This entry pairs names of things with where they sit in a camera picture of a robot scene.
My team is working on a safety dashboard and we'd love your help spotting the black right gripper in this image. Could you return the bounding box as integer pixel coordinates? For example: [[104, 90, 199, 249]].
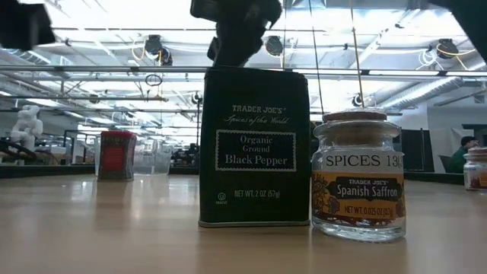
[[189, 0, 283, 69]]

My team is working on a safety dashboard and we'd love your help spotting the green black pepper tin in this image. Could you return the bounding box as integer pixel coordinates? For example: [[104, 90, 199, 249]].
[[197, 67, 311, 228]]

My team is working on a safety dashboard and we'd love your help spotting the red lidded spice tin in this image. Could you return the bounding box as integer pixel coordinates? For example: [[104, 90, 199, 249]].
[[97, 130, 138, 182]]

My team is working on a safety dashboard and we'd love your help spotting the cork lidded saffron jar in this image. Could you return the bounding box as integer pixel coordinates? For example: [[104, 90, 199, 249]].
[[463, 146, 487, 192], [310, 109, 407, 244]]

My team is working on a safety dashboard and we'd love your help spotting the clear plastic bin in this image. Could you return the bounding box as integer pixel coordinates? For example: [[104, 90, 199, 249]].
[[94, 137, 172, 176]]

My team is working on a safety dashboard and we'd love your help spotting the white humanoid figure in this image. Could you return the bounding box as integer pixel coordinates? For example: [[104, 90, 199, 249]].
[[10, 104, 45, 153]]

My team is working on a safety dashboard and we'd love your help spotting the white hanging sheet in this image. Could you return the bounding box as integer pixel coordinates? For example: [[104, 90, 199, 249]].
[[429, 127, 463, 174]]

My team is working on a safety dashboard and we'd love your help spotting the person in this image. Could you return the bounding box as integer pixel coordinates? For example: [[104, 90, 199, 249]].
[[448, 135, 481, 174]]

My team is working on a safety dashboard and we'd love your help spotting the black ceiling cable reel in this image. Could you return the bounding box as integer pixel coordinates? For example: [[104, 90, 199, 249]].
[[436, 37, 460, 60], [265, 35, 285, 57], [144, 33, 174, 66]]

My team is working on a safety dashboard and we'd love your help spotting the black hanging cable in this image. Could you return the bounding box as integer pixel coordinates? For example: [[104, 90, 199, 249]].
[[307, 0, 326, 115]]

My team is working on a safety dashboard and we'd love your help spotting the yellow hanging cable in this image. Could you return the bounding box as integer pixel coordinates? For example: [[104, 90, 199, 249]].
[[348, 0, 366, 110]]

